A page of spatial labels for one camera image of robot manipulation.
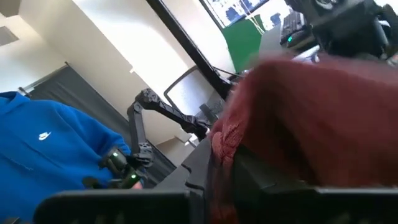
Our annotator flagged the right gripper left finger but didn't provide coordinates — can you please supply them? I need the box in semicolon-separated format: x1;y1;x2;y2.
33;138;216;224

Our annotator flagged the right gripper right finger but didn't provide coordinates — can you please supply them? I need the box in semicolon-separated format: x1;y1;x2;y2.
231;145;398;224

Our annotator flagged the maroon cap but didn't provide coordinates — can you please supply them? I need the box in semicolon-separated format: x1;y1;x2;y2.
207;54;398;224

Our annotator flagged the black keyboard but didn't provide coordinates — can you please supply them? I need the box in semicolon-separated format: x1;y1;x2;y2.
279;11;310;49

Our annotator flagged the green board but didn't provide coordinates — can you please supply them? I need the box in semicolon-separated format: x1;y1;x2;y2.
221;14;267;74

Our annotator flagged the blue hooded sweatshirt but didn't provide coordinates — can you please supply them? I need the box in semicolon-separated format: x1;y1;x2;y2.
0;91;144;224

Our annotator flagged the monitor screen with icons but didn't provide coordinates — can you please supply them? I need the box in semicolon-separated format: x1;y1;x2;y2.
201;0;271;29

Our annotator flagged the white mesh chair back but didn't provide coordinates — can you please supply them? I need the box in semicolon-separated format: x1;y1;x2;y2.
163;64;220;118

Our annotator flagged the black diagonal post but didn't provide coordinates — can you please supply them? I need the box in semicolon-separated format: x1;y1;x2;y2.
145;0;233;101

